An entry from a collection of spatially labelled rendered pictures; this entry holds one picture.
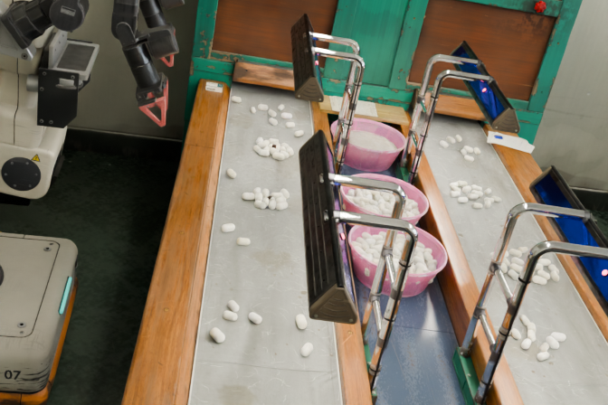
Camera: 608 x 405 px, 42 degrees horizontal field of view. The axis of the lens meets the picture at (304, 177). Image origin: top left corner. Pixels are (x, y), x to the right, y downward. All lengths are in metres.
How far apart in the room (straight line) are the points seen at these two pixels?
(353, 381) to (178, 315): 0.39
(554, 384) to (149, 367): 0.88
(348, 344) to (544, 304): 0.62
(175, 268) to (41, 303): 0.77
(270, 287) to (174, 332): 0.32
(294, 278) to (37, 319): 0.87
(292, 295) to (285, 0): 1.33
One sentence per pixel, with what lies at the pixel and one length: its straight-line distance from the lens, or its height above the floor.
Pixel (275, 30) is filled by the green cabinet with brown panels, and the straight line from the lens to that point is 2.91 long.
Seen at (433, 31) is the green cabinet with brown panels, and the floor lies 1.08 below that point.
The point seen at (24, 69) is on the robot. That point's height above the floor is 1.02.
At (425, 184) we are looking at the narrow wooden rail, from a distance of 2.48.
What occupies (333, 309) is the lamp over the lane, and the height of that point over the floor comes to 1.07.
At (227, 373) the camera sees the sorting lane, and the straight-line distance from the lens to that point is 1.62.
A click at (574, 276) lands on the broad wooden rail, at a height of 0.76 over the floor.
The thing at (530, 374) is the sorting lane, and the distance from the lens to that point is 1.87.
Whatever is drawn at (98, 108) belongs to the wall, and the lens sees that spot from 3.93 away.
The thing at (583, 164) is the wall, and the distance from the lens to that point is 4.48.
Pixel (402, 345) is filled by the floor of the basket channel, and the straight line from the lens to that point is 1.91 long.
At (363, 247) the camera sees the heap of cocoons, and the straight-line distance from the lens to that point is 2.11.
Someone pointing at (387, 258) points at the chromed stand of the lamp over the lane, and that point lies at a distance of 1.65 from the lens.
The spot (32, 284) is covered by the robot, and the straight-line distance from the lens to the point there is 2.60.
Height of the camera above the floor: 1.81
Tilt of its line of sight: 26 degrees down
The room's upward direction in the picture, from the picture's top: 12 degrees clockwise
